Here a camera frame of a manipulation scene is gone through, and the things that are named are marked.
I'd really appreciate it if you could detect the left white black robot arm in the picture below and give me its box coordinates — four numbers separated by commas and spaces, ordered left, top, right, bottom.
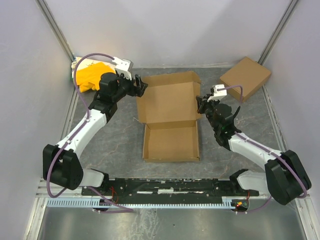
42, 72, 148, 190

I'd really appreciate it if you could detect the aluminium corner post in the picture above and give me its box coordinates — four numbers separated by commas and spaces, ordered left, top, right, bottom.
35, 0, 75, 62
257, 0, 300, 65

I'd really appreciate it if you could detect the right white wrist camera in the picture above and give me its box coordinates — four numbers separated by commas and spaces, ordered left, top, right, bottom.
207, 84, 228, 102

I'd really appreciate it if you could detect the left aluminium corner post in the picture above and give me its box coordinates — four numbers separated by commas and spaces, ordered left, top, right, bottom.
35, 0, 75, 62

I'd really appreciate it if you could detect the aluminium frame rail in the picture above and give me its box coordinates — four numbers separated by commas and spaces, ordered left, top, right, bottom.
36, 178, 83, 198

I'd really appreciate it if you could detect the light blue cable duct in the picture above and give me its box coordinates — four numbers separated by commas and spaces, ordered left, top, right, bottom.
46, 196, 253, 210

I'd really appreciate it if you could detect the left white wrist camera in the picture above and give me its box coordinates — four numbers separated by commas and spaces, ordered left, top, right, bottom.
112, 56, 134, 80

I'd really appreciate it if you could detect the white patterned cloth bag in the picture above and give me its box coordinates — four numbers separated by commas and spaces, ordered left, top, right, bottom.
71, 57, 100, 81

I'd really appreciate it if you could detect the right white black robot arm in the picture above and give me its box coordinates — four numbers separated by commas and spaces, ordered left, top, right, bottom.
195, 94, 312, 205

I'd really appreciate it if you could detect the closed brown cardboard box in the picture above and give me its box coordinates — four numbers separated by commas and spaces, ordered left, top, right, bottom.
219, 57, 272, 103

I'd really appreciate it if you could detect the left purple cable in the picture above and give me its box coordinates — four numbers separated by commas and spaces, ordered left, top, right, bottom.
46, 52, 135, 215

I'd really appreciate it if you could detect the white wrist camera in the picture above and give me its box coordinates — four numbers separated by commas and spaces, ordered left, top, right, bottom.
112, 56, 134, 80
207, 84, 228, 102

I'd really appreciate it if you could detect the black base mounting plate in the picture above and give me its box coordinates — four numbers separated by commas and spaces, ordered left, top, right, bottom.
96, 178, 260, 205

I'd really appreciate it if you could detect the right aluminium corner post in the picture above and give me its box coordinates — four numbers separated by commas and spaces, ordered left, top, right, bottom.
257, 0, 300, 65

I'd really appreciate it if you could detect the yellow cloth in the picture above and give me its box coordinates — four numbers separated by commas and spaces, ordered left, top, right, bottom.
76, 62, 116, 93

